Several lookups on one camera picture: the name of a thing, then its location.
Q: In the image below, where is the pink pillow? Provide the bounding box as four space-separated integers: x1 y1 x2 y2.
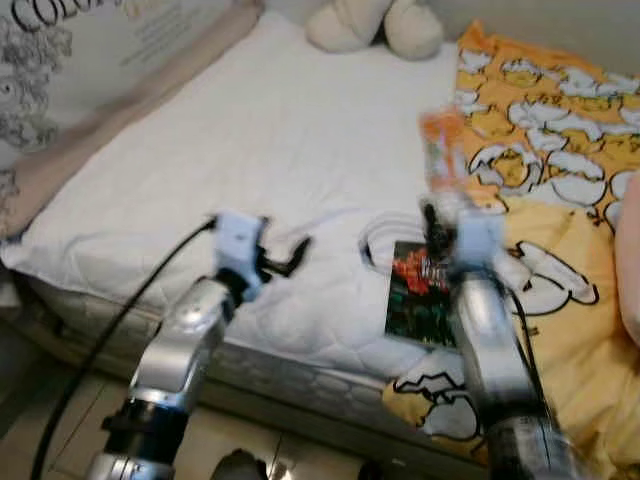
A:
615 170 640 346

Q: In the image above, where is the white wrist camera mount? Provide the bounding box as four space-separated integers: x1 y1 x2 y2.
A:
452 212 507 279
213 212 269 301

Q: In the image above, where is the dark cover paperback book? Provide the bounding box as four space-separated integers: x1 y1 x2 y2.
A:
385 240 463 349

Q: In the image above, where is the yellow egg print blanket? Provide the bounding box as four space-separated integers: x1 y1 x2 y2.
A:
383 20 640 480

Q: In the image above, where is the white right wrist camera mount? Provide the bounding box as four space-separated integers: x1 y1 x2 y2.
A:
452 212 507 279

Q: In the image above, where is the white quilted mattress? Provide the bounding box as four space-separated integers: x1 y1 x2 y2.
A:
0 10 521 401

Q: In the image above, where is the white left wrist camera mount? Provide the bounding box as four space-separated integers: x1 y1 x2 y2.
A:
213 212 269 301

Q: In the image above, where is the grey floral print pillow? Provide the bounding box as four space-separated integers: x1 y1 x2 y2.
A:
0 0 269 241

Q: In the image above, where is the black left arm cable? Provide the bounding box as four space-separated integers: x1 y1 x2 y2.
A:
30 218 218 480

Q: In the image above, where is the orange plastic bottle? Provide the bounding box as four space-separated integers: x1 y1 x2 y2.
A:
418 105 471 201

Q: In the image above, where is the beige bed base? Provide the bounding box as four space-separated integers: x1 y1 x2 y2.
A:
0 280 491 476

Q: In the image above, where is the beige plush toy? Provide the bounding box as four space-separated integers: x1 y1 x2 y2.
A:
305 0 446 61

